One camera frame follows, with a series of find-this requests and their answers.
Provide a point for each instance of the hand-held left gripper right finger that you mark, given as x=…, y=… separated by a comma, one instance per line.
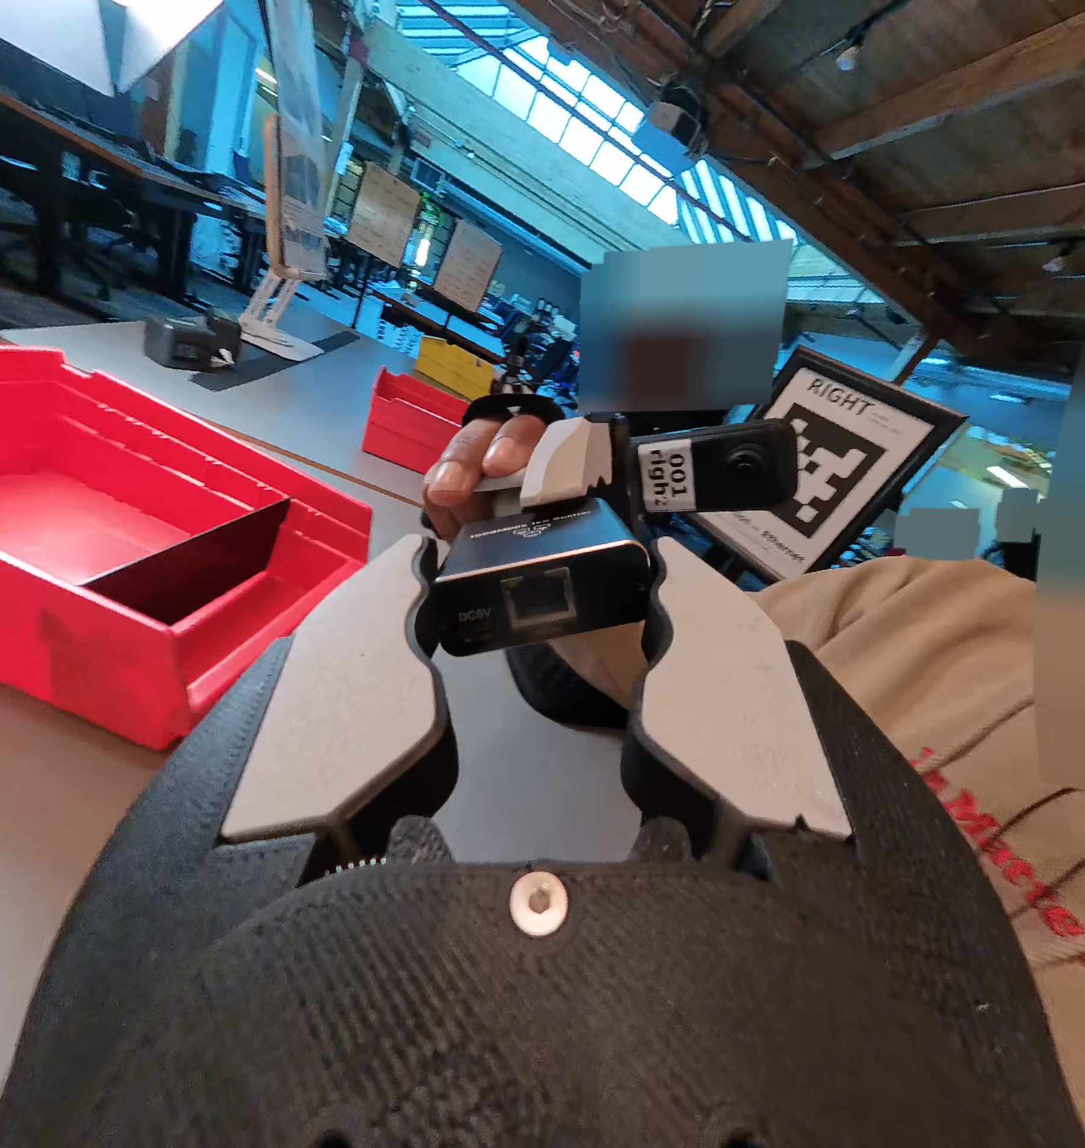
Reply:
x=731, y=709

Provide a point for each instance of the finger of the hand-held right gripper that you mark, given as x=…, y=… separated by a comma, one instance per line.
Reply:
x=565, y=457
x=619, y=669

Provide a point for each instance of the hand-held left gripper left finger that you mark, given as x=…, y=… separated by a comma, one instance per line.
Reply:
x=345, y=700

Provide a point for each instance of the black ethernet adapter box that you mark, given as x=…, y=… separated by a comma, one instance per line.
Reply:
x=542, y=556

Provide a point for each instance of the person's right hand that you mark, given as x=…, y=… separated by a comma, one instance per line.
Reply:
x=466, y=475

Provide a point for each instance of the yellow plastic bin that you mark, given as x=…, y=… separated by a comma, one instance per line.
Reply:
x=457, y=364

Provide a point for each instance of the small red plastic bin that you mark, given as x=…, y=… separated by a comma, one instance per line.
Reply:
x=407, y=430

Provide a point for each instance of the wooden notice board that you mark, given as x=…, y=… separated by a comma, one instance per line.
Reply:
x=382, y=214
x=466, y=265

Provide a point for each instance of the person's beige sweatshirt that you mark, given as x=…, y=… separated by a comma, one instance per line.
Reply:
x=955, y=717

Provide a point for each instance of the large red plastic bin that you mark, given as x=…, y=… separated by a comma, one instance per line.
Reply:
x=85, y=539

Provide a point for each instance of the black table mat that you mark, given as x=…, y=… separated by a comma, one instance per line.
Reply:
x=274, y=359

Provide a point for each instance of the ceiling mounted speaker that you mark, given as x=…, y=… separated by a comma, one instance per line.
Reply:
x=676, y=116

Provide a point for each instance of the wooden display stand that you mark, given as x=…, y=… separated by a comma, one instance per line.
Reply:
x=291, y=179

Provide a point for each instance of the black desktop printer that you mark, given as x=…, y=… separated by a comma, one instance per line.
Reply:
x=187, y=341

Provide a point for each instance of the black workshop desk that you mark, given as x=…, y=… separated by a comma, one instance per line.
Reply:
x=102, y=170

